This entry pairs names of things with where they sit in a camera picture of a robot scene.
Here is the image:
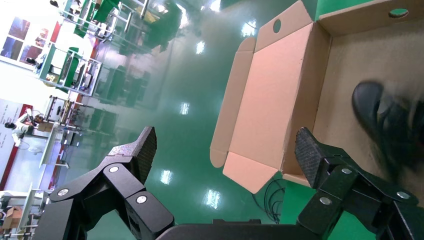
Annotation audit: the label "open brown cardboard box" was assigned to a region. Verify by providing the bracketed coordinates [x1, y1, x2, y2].
[209, 0, 424, 200]

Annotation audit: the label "black knotted power cord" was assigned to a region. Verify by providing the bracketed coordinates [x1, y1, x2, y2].
[351, 80, 424, 182]

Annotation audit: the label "thin black floor cables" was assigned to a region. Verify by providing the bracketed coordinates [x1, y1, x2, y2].
[252, 178, 286, 225]

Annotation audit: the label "green metal storage rack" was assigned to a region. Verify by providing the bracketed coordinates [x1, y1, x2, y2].
[37, 44, 103, 98]

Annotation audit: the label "distant person in white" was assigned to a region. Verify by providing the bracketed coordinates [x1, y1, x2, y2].
[4, 111, 38, 149]

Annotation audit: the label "small distant cardboard box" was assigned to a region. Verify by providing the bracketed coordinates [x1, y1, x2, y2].
[1, 206, 25, 230]

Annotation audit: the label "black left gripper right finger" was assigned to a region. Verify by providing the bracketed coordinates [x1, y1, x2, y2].
[294, 127, 424, 240]

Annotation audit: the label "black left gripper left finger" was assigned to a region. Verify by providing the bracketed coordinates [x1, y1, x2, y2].
[31, 125, 175, 240]

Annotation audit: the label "distant white work table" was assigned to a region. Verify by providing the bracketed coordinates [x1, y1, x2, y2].
[39, 125, 71, 170]

